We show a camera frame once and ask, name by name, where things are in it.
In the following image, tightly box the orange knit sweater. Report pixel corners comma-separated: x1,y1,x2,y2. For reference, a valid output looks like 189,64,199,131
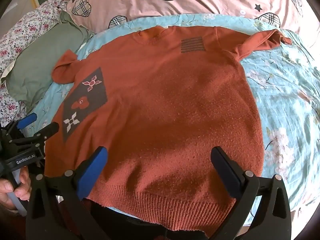
44,25,292,238

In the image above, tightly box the light blue floral bedsheet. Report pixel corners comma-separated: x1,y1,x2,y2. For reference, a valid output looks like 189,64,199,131
25,14,320,230

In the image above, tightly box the person's left hand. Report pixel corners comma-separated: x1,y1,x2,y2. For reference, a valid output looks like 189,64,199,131
0,166,32,209

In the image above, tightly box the green pillow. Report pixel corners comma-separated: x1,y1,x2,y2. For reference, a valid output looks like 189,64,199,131
1,10,96,108

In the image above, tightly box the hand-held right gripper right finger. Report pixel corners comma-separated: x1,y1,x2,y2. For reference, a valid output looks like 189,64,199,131
211,146,292,240

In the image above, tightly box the white floral print bedding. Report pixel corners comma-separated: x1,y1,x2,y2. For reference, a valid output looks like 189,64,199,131
0,0,73,129

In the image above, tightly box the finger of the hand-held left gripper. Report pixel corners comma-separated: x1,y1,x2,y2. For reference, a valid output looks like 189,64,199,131
17,113,38,131
32,122,60,143

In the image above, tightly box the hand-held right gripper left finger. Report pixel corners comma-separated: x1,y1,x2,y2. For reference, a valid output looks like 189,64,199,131
26,146,109,240

